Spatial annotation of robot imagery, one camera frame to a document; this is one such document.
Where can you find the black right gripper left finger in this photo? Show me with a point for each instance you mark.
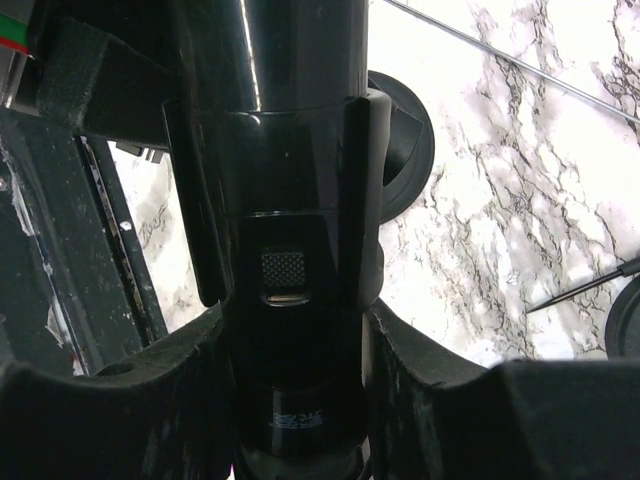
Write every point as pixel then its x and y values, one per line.
pixel 162 413

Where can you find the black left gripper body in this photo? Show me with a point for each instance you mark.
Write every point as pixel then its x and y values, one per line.
pixel 100 68

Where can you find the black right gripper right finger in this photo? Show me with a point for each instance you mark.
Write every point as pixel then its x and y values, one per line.
pixel 435 415

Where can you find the black stand holding white microphone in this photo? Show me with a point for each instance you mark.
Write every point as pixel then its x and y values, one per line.
pixel 622 324

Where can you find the black round microphone stand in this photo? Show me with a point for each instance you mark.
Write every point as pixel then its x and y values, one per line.
pixel 408 165

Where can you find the red handled screwdriver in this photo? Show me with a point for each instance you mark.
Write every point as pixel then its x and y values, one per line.
pixel 627 269

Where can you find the yellow black T-handle tool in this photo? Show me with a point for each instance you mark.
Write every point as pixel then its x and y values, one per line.
pixel 512 60

